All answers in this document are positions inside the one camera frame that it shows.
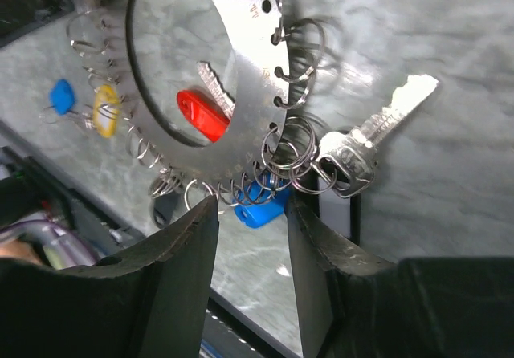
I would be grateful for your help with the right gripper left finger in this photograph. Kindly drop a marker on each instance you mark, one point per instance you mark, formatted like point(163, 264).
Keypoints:
point(146, 301)

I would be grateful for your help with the yellow key tag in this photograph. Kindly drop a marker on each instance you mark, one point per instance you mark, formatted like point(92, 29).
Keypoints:
point(104, 112)

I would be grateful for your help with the small black key tag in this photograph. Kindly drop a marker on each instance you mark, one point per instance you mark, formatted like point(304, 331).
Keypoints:
point(162, 208)

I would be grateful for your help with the silver key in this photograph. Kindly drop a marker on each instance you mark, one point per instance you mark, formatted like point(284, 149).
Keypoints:
point(353, 153)

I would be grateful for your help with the blue key tag on table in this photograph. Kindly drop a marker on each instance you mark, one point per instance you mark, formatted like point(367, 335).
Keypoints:
point(61, 102)

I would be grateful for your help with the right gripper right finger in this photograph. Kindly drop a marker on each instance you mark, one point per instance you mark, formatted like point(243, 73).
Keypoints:
point(354, 304)

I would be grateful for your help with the blue key tag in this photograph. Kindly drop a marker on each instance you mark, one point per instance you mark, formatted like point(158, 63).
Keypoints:
point(268, 208)
point(61, 102)

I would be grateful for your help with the red key tag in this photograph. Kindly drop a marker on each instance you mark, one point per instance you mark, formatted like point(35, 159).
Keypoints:
point(201, 113)

